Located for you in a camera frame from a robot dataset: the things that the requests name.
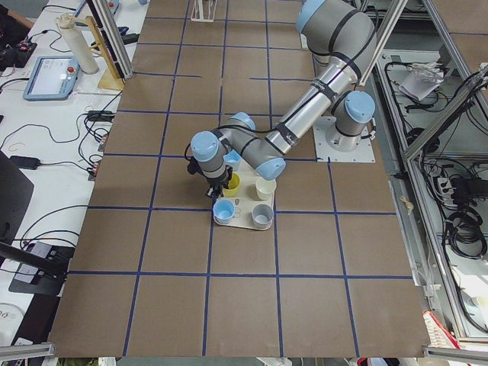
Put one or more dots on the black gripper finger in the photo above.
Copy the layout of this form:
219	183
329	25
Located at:
214	194

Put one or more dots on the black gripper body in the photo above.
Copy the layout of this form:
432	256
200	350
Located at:
216	184

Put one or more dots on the yellow plastic cup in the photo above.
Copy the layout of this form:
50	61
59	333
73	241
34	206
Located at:
233	186

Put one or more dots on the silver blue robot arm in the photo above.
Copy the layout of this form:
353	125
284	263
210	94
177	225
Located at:
332	28

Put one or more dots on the light blue cup front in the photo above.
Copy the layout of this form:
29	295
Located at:
224	211

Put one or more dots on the light blue cup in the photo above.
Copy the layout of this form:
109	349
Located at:
224	211
233	160

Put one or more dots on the light blue cup rear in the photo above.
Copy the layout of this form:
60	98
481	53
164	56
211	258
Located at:
233	160

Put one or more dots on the cream white plastic cup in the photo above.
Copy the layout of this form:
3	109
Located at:
265	188

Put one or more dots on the grey plastic cup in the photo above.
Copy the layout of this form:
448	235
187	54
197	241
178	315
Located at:
262	216

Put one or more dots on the beige plastic tray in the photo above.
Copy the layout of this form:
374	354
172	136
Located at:
246	198

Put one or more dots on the wooden stand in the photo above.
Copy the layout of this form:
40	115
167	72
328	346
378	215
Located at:
110	79

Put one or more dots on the white paper roll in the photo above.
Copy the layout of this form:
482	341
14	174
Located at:
77	43

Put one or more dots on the black monitor stand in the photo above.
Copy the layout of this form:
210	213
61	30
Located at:
42	267

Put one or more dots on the black power adapter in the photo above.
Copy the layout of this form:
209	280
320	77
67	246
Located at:
26	162

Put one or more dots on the blue teach pendant tablet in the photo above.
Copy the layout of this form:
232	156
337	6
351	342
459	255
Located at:
53	78

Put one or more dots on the crumpled white paper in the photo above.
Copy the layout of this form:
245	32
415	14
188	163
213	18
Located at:
423	79

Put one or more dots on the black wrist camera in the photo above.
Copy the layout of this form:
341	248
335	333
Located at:
193	166

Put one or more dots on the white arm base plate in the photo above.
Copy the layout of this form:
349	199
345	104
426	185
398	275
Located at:
331	146

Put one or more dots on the aluminium frame post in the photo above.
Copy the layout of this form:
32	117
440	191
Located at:
112	39

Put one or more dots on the white wire rack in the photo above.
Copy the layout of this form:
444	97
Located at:
204	11

